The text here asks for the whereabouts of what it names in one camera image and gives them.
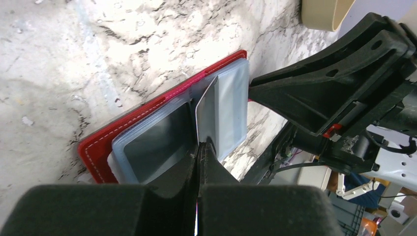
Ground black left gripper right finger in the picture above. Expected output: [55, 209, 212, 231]
[197, 143, 342, 236]

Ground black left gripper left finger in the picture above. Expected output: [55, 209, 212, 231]
[0, 145, 199, 236]

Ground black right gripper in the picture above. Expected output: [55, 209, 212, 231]
[249, 13, 417, 174]

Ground black vip card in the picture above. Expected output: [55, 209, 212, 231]
[195, 76, 218, 145]
[123, 102, 196, 184]

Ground red leather card holder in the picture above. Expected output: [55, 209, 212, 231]
[77, 50, 249, 184]

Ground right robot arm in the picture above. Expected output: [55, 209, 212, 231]
[243, 13, 417, 188]

